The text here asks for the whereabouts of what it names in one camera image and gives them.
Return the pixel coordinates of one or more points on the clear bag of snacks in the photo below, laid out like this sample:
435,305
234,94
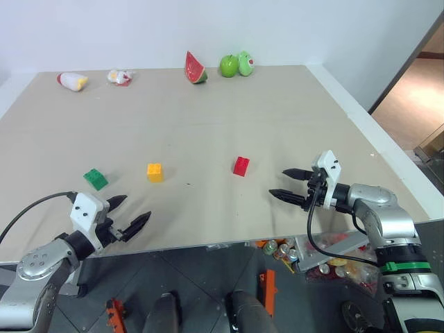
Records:
350,272

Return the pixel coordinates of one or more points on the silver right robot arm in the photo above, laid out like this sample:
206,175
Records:
392,222

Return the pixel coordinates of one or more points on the orange tool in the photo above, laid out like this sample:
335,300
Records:
114,315
267,291

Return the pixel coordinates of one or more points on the metal glass cabinet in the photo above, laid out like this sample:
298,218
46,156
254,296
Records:
431,152

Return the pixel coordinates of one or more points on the yellow toy brick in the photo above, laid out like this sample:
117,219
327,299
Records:
155,173

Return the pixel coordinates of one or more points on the red toy brick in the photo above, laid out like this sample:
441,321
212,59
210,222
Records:
240,167

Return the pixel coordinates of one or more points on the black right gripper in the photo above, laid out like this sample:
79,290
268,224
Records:
316,194

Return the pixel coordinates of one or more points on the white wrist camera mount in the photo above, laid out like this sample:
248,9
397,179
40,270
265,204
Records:
329,163
85,208

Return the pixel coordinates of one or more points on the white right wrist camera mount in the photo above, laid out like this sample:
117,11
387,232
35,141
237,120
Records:
329,163

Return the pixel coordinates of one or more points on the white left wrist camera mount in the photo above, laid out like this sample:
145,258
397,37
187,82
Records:
85,208

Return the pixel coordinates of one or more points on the black wheel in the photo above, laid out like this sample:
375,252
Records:
353,315

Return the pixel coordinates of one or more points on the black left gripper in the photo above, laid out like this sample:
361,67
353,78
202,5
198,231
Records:
109,232

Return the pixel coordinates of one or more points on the green drink can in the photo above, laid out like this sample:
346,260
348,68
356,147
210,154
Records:
270,247

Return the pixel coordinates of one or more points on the crumpled white red wrapper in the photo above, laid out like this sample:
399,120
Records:
119,77

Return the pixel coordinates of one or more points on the patterned drink can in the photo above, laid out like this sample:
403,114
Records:
292,255
281,252

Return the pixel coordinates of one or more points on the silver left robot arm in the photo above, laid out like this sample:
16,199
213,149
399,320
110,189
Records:
38,263

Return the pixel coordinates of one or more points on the toy watermelon slice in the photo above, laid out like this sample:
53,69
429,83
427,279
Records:
194,69

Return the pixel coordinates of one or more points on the green toy brick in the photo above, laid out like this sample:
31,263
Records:
96,179

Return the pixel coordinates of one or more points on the white and yellow toy bottle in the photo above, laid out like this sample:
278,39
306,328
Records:
71,80

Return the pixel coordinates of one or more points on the dark rounded shape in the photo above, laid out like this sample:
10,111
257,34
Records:
161,315
249,314

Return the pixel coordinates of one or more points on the green toy apple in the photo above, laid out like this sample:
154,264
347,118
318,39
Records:
229,66

